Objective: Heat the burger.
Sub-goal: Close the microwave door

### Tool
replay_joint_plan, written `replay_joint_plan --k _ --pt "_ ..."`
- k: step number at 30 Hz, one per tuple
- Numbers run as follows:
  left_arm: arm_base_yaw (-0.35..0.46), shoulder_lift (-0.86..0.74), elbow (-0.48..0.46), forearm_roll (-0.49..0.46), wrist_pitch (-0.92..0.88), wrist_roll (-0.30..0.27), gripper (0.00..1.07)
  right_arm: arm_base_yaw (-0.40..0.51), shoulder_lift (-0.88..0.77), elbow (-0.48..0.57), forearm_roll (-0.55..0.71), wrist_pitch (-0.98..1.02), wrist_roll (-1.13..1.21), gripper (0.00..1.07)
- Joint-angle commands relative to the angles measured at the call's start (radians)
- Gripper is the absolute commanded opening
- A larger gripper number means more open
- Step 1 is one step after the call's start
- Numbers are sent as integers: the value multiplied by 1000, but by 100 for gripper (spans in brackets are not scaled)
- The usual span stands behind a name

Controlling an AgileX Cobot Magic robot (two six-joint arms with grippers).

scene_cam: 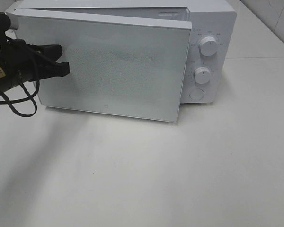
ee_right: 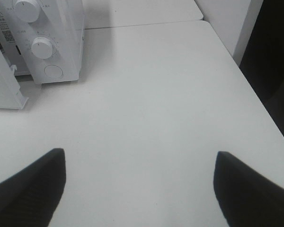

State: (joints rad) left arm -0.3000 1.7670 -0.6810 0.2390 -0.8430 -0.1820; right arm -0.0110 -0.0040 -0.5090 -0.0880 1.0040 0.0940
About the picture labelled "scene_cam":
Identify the upper white power knob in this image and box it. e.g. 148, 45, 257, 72
198, 35, 219, 57

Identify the round white door button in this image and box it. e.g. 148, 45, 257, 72
189, 88, 204, 101

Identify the white microwave oven body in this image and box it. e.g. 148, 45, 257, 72
7, 0, 237, 104

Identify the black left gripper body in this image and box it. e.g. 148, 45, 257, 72
5, 39, 41, 83

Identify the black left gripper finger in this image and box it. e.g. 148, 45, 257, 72
36, 44, 63, 61
37, 61, 71, 79

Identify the white timer knob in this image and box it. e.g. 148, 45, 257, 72
194, 67, 211, 84

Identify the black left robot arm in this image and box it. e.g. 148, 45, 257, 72
0, 12, 70, 92

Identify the white microwave door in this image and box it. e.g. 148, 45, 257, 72
14, 9, 192, 122

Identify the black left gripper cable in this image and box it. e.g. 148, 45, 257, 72
0, 37, 41, 117

